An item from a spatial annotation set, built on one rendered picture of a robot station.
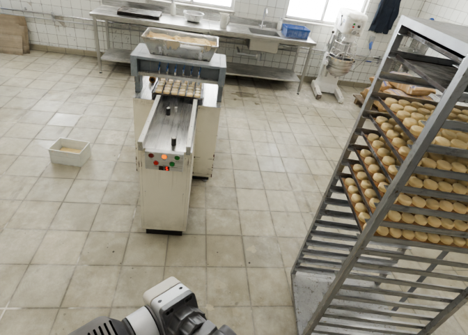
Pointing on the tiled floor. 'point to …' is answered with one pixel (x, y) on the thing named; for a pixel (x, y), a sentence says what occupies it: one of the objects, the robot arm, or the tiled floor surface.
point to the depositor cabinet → (144, 101)
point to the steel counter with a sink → (241, 25)
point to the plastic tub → (69, 152)
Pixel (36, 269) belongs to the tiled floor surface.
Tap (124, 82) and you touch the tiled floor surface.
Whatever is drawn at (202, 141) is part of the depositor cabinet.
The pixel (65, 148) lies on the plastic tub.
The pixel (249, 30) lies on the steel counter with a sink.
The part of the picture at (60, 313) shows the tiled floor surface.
